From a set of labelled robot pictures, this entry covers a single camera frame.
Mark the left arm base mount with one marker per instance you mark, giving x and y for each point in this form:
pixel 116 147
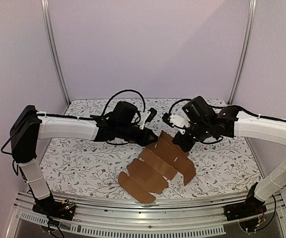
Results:
pixel 59 209

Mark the brown cardboard box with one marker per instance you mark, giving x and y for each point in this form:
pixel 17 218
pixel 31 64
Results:
pixel 156 165

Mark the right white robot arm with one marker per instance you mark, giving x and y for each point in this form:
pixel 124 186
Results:
pixel 204 121

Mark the aluminium front rail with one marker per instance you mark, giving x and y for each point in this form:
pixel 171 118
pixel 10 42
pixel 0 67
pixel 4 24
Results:
pixel 163 213

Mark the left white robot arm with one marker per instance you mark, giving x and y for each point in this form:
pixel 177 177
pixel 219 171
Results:
pixel 32 126

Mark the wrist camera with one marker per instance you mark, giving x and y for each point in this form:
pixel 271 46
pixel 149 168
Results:
pixel 146 117
pixel 174 120

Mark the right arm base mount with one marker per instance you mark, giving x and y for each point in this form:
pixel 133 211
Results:
pixel 250 207

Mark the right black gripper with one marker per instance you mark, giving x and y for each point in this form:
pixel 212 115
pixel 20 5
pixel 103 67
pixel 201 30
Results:
pixel 185 138

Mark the aluminium corner post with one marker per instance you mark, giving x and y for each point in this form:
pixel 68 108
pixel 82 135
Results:
pixel 244 50
pixel 53 49

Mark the left aluminium corner post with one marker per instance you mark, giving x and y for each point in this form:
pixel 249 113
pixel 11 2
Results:
pixel 53 49

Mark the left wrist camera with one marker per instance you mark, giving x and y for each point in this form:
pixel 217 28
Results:
pixel 146 117

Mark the perforated metal strip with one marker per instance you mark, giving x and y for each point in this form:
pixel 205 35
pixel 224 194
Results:
pixel 70 227

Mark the right aluminium corner post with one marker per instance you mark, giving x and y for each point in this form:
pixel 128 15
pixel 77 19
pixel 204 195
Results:
pixel 244 50

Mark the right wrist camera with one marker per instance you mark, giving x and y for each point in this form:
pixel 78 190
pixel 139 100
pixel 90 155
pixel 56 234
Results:
pixel 174 120

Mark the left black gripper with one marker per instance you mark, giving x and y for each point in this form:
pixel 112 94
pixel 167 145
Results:
pixel 144 142

